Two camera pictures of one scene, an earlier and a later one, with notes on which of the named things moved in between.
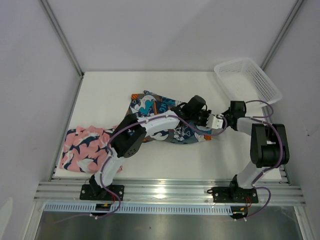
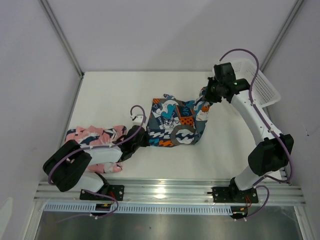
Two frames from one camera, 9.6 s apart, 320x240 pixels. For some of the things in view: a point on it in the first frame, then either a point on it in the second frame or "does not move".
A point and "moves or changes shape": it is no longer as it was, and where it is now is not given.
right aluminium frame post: (282, 31) does not move
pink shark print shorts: (84, 148) does not move
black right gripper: (227, 111) → (209, 98)
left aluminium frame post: (63, 38) does not move
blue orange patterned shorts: (145, 103) moves or changes shape
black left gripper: (206, 114) → (147, 137)
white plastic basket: (245, 81) does not move
